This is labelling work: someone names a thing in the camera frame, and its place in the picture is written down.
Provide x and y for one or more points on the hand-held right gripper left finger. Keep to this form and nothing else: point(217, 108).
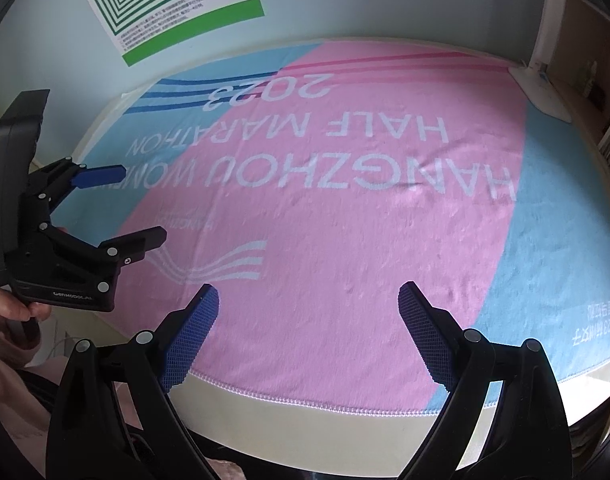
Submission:
point(190, 340)

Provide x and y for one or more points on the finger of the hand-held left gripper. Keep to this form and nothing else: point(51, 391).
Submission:
point(100, 175)
point(140, 240)

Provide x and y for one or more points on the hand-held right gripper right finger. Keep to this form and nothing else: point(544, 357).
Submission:
point(430, 335)

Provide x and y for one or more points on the person's left hand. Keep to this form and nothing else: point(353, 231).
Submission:
point(5, 307)

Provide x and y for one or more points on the person's pink clothing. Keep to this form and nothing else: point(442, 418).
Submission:
point(5, 395)

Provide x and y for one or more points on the white desk lamp base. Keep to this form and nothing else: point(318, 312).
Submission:
point(545, 92)

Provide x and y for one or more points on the green striped wall poster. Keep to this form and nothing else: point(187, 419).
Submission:
point(175, 5)

